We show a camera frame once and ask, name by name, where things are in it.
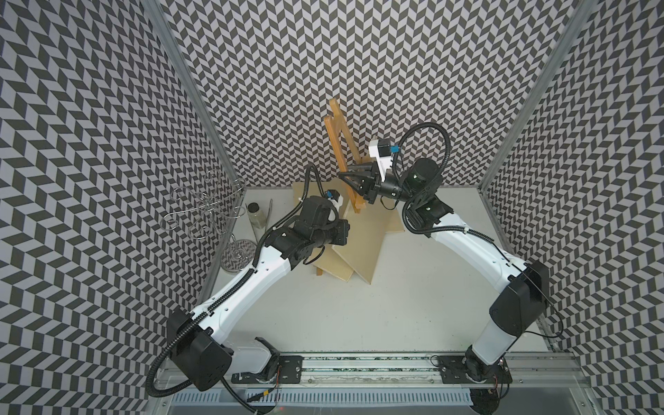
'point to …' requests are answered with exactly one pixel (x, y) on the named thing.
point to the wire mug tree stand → (208, 212)
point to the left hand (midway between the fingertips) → (347, 228)
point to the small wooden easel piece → (319, 271)
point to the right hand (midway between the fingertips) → (341, 175)
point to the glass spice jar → (257, 216)
